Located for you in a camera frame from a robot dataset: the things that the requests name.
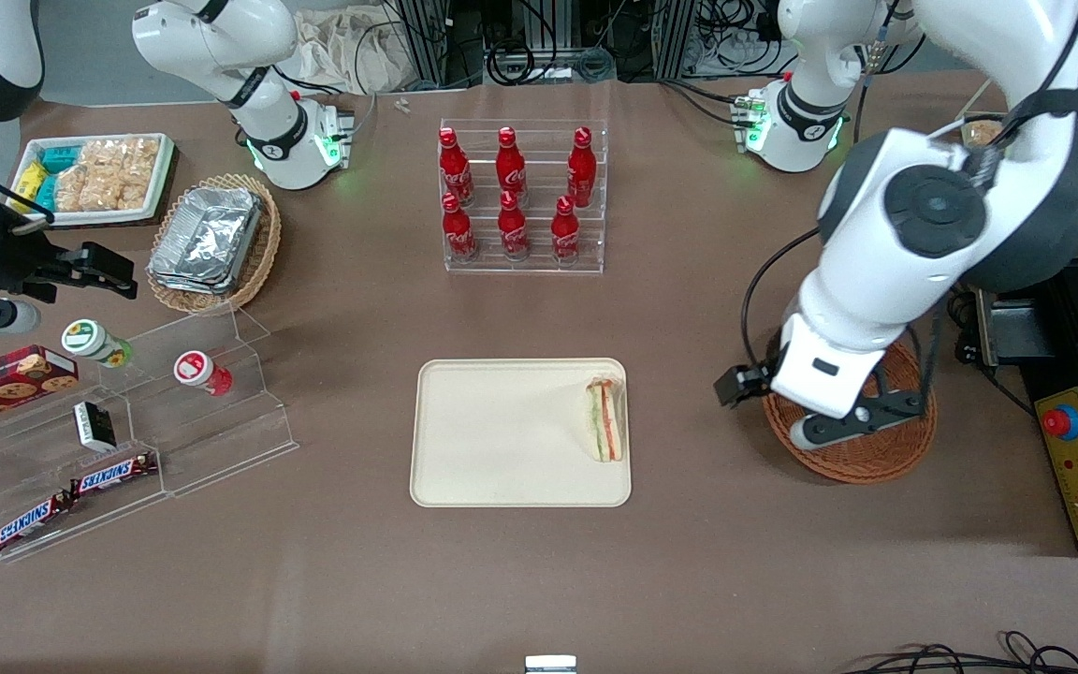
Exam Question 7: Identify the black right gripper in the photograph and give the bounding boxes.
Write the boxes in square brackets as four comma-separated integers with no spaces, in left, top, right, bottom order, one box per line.
[0,225,139,302]

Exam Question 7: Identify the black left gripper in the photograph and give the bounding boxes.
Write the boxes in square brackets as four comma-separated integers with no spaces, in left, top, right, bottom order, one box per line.
[715,363,777,409]

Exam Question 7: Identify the triangular sandwich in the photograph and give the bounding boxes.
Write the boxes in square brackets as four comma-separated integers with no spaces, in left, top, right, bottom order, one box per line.
[584,376,627,463]

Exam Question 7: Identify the white rectangular snack tray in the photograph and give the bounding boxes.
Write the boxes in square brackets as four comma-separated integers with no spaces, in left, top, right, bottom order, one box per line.
[10,133,175,227]

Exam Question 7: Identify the oval light wicker basket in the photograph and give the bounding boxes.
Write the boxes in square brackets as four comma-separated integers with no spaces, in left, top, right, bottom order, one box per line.
[146,173,283,315]

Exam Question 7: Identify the round brown wicker basket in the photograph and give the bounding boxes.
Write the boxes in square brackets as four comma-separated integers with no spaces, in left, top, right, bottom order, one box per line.
[762,339,938,485]

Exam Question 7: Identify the beige rectangular tray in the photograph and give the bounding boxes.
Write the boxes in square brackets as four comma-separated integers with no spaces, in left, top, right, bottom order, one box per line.
[410,359,632,508]

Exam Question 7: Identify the green lidded drink cup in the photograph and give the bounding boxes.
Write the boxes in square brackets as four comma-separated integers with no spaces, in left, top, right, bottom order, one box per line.
[62,319,135,369]

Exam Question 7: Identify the clear bags of rice crackers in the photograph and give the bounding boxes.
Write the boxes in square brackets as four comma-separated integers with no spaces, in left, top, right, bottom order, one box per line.
[55,138,162,212]

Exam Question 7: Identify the stacked aluminium foil containers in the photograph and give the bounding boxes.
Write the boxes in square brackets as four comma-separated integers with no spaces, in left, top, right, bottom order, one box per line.
[148,185,265,297]

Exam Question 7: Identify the yellow snack packet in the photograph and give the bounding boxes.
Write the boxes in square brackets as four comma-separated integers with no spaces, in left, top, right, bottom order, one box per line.
[13,161,50,203]

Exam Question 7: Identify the red lidded drink cup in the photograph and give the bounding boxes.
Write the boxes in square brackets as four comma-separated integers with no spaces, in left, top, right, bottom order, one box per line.
[174,351,234,397]

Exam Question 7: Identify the small black box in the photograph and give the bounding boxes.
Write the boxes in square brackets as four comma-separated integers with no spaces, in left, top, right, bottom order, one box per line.
[74,402,117,452]

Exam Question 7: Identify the red cookie box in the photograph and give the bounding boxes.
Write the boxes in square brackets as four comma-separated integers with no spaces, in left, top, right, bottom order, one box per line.
[0,345,80,433]

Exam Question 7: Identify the clear acrylic stepped display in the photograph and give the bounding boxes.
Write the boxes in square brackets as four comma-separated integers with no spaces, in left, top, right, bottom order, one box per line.
[0,304,299,564]

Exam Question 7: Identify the snickers bar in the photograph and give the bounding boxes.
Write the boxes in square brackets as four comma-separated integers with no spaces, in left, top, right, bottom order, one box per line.
[69,452,159,497]
[0,493,77,554]

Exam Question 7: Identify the red cola bottle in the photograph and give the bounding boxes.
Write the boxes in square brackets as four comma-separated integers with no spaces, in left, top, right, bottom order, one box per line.
[567,127,598,208]
[498,191,532,261]
[496,127,528,202]
[441,193,478,262]
[439,128,475,207]
[550,196,582,264]

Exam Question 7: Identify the clear acrylic bottle rack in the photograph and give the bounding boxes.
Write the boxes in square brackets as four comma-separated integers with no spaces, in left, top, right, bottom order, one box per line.
[439,119,609,275]

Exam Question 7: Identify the beige cloth bag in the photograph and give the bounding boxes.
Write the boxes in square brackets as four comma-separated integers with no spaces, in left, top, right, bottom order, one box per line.
[288,7,411,95]

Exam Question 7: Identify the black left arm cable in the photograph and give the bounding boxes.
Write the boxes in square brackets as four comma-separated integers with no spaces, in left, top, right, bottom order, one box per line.
[739,0,1078,415]

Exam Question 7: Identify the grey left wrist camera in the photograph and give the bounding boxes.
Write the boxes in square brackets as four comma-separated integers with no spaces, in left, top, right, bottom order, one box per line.
[790,391,925,452]

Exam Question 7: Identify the black cable on table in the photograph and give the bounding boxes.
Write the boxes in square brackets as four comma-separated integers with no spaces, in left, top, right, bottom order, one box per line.
[946,288,1036,415]

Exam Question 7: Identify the black left base cables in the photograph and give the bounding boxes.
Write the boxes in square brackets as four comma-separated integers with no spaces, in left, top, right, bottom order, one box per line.
[659,77,753,128]

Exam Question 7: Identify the black right base cable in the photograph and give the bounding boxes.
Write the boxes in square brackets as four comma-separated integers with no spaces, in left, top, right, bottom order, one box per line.
[272,64,383,146]

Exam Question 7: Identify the black floor cables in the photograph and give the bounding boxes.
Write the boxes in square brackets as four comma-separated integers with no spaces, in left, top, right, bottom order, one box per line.
[841,630,1078,674]

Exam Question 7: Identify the aluminium frame post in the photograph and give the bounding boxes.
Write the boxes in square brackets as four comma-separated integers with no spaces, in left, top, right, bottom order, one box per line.
[655,0,698,81]
[397,0,452,91]

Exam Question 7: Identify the coiled black cable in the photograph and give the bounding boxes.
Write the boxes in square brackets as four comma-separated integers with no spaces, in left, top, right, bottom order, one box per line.
[487,41,561,87]

